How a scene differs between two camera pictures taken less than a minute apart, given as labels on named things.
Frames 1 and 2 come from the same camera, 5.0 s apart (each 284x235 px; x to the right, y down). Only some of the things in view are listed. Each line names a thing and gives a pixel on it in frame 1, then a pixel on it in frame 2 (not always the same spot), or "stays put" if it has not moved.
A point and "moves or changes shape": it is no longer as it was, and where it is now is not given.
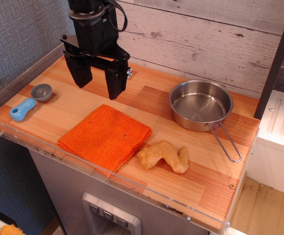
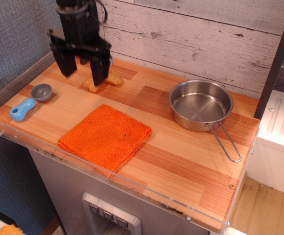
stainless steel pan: (196, 104) stays put
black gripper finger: (81, 69) to (65, 57)
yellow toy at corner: (11, 229) stays put
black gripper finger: (116, 81) to (100, 62)
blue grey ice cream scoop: (40, 92) stays put
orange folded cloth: (105, 137) stays put
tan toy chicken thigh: (150, 156) moves or changes shape
